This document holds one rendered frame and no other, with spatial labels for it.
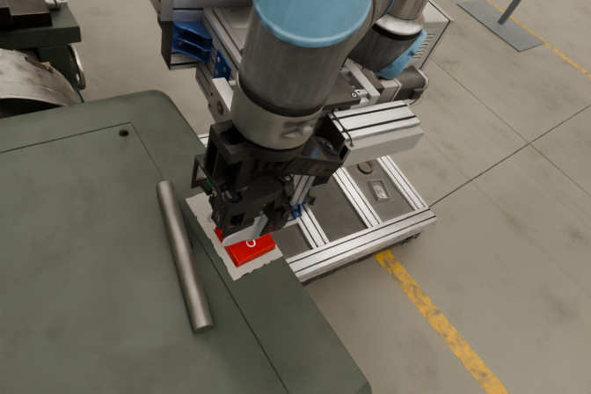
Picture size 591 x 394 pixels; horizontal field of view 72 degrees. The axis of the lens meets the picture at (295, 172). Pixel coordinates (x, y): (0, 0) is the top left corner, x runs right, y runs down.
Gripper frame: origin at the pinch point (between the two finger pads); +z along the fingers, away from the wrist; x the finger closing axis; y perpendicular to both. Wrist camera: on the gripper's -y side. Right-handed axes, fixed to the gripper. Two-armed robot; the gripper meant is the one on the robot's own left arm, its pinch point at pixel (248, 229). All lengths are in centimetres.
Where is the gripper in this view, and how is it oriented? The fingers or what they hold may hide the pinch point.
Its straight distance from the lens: 53.4
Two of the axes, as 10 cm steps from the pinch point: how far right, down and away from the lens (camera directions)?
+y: -7.8, 3.0, -5.4
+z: -2.7, 6.2, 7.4
